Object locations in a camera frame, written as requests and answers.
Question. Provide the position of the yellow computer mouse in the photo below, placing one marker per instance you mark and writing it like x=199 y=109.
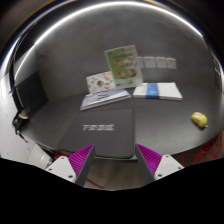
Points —
x=200 y=119

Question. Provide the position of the white grey keyboard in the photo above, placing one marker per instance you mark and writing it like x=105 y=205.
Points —
x=104 y=97

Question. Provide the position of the dark grey desk mat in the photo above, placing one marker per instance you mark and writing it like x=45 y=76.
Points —
x=111 y=131

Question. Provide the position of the white paper sheet on wall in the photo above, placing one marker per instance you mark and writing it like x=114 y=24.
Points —
x=171 y=63
x=149 y=62
x=161 y=62

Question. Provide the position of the white box with blue band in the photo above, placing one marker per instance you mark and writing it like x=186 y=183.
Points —
x=164 y=91

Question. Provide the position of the red metal table frame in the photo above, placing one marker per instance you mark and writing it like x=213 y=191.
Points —
x=210 y=150

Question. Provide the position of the white colourful picture card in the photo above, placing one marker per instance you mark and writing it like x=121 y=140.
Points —
x=100 y=82

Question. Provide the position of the black monitor panel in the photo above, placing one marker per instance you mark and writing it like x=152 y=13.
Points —
x=31 y=94

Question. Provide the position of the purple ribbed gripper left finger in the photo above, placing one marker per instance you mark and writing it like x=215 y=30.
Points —
x=74 y=168

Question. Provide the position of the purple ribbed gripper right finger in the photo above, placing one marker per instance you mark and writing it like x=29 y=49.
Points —
x=155 y=166

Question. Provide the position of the black chair with cap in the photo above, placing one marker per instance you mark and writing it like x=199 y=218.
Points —
x=18 y=122

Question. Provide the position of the green white upright booklet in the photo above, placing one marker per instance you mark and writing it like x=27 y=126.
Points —
x=124 y=65

